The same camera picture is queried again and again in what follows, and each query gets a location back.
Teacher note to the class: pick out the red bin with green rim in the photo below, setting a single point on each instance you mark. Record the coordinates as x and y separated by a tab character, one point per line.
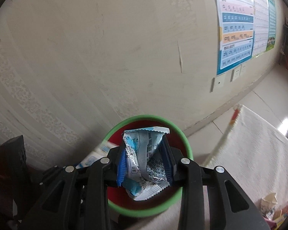
146	117

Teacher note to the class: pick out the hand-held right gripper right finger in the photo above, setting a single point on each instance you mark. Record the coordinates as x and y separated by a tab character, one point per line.
169	165

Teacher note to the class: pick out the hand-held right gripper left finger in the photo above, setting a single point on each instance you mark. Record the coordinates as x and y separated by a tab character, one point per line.
121	170

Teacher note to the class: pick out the white wrapper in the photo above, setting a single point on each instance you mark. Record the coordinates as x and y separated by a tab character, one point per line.
268	201

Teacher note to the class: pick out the yellow packet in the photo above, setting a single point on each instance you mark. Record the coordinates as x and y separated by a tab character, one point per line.
281	215

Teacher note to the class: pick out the white chart wall poster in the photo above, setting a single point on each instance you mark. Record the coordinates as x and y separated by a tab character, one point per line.
260	24

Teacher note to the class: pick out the dark chair back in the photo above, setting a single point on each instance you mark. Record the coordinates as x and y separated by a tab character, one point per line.
14	163

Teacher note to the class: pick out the white blank wall plate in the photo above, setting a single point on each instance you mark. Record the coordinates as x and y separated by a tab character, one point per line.
218	83

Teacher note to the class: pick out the white wall socket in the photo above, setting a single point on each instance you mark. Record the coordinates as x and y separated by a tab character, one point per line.
243	70
235	74

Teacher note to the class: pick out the blue chart wall poster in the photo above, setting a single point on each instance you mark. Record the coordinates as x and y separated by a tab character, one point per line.
235	28

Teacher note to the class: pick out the green wall poster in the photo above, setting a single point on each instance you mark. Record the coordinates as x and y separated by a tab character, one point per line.
271	24

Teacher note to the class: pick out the white blue snack packet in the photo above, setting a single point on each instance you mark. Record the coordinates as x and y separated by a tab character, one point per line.
93	158

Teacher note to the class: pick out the white table cloth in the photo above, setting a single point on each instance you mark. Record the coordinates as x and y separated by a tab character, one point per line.
254	148

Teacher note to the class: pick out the grey blue snack wrapper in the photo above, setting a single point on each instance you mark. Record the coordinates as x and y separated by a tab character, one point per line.
144	155

